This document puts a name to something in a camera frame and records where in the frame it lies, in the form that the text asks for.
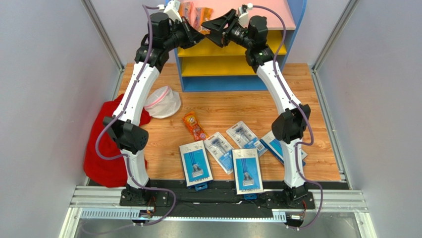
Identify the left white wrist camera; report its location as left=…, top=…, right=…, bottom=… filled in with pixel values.
left=157, top=0, right=182, bottom=22

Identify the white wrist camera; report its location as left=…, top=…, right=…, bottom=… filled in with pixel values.
left=157, top=0, right=182, bottom=22
left=237, top=3, right=253, bottom=27

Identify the clear blister razor pack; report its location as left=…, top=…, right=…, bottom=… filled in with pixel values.
left=226, top=121, right=267, bottom=157
left=204, top=132, right=234, bottom=175

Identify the blue shelf unit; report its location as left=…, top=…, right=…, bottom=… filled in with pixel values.
left=175, top=0, right=308, bottom=92

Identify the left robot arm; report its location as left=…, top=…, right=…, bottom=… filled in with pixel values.
left=101, top=12, right=204, bottom=206

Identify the red cloth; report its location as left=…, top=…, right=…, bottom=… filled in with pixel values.
left=83, top=94, right=152, bottom=188

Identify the white blue Harry's box center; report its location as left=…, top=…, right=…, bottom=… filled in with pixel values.
left=232, top=148, right=264, bottom=200

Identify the orange razor pack on shelf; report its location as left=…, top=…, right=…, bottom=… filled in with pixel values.
left=179, top=1, right=193, bottom=18

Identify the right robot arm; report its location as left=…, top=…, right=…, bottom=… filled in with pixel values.
left=201, top=9, right=311, bottom=208

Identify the blue razor box right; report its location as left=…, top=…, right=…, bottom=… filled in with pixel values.
left=260, top=130, right=308, bottom=167

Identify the narrow orange razor pack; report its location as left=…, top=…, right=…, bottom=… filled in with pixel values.
left=193, top=7, right=213, bottom=35

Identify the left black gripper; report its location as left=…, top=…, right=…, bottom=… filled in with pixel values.
left=163, top=17, right=206, bottom=52

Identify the clear blister razor pack left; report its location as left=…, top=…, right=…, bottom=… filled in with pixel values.
left=204, top=132, right=234, bottom=175

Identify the white mesh zip bag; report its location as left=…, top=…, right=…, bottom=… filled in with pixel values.
left=144, top=86, right=182, bottom=119

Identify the white blue Harry's box left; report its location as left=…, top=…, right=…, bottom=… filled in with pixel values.
left=179, top=140, right=213, bottom=191

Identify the clear blister razor pack right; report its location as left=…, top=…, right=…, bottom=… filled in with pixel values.
left=226, top=121, right=267, bottom=157

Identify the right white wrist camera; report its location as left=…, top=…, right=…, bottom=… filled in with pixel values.
left=237, top=3, right=253, bottom=27

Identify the white blue harry's box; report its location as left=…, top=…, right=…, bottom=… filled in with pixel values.
left=179, top=140, right=213, bottom=191
left=232, top=148, right=264, bottom=200

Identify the orange BIC razor bag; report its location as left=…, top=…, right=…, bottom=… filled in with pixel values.
left=182, top=111, right=208, bottom=141

